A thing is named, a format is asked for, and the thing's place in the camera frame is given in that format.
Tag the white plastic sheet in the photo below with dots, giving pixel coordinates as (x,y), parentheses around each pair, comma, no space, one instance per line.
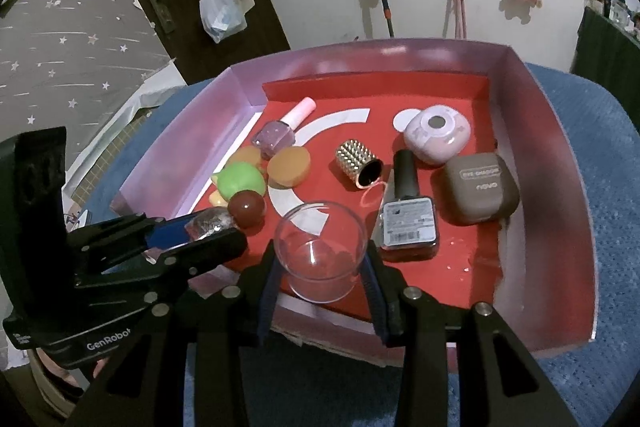
(140,92)

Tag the black cap nail polish bottle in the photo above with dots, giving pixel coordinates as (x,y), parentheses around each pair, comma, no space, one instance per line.
(407,222)

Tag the gold studded cylinder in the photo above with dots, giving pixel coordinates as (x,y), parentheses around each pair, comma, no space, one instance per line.
(352,157)

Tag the taupe eyeshadow case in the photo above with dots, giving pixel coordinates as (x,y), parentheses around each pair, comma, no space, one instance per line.
(480,192)

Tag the green and yellow toy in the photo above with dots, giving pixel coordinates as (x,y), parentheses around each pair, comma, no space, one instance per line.
(240,179)

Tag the orange round puck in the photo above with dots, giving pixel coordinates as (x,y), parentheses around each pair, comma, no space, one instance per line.
(247,155)
(289,167)

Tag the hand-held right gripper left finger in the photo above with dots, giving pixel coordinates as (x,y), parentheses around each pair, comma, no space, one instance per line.
(267,302)

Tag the pink box with red insert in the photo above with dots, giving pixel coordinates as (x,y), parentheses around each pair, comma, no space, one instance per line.
(540,157)

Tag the lilac round case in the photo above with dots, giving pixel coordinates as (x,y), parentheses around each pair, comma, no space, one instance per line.
(435,144)

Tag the pink rubber band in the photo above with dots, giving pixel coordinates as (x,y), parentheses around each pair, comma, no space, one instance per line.
(364,196)

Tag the purple nail polish bottle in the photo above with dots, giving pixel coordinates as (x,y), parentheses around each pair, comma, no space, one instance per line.
(274,138)

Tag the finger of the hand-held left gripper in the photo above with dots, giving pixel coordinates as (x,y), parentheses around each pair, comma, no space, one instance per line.
(167,234)
(210,252)

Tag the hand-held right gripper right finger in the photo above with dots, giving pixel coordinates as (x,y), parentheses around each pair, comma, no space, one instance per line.
(377,302)

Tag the clear glass cup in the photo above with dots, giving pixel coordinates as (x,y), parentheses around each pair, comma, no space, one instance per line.
(320,288)

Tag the pink wall hanger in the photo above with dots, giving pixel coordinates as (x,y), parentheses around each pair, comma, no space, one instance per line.
(457,7)

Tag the person's left hand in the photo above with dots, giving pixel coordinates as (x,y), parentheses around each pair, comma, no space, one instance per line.
(60,369)

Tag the clear plastic bag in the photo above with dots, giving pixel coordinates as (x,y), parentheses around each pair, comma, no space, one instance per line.
(222,17)

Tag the blue textured blanket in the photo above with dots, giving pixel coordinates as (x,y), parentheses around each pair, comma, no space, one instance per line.
(615,207)

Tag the group of bottles and jars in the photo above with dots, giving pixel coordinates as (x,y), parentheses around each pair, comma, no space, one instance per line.
(620,12)

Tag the table with dark green cloth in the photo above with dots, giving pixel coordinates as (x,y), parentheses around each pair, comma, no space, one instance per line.
(605,47)

